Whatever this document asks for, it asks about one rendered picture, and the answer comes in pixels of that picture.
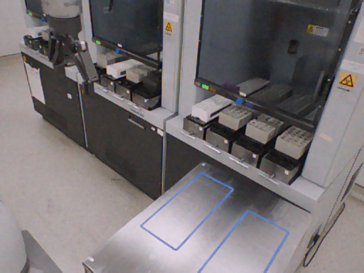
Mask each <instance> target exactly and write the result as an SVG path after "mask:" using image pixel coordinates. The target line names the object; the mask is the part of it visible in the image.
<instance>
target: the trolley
mask: <svg viewBox="0 0 364 273"><path fill-rule="evenodd" d="M313 217H314V215H313V214H311V213H308V212H306V211H305V210H303V209H301V208H298V207H296V206H295V205H292V204H291V203H288V202H287V201H284V200H282V199H281V198H277V197H276V196H273V195H272V194H270V193H268V192H266V191H263V190H262V189H260V188H257V187H255V186H253V185H252V184H249V183H247V182H246V181H243V180H241V179H240V178H236V177H234V176H233V175H231V174H228V173H227V172H225V171H222V170H221V169H219V168H216V167H214V166H212V165H210V164H208V163H206V162H205V161H202V162H201V163H200V164H199V165H197V166H196V167H195V168H194V169H193V170H192V171H190V172H189V173H188V174H186V175H185V176H184V177H183V178H182V179H181V180H180V181H178V182H177V183H175V184H174V185H173V186H172V187H170V188H169V190H167V191H166V192H165V193H163V195H162V196H160V197H159V198H157V199H156V200H155V201H154V202H153V203H151V204H150V205H148V206H147V208H146V209H144V210H143V211H141V212H140V214H138V215H137V216H136V217H134V219H132V220H131V221H130V222H129V223H127V224H126V225H125V226H124V227H122V229H120V230H118V232H116V233H115V234H114V235H113V236H111V238H109V239H108V240H107V241H105V243H103V244H101V246H100V247H98V248H97V249H96V250H95V251H94V252H92V253H91V254H90V255H88V256H87V258H84V260H83V261H82V265H83V267H84V268H85V273H290V272H291V268H292V267H293V265H294V260H295V259H296V257H297V253H298V252H299V250H300V246H301V244H302V242H303V240H304V236H305V235H306V231H307V230H308V228H309V224H310V223H311V221H312V220H313Z"/></svg>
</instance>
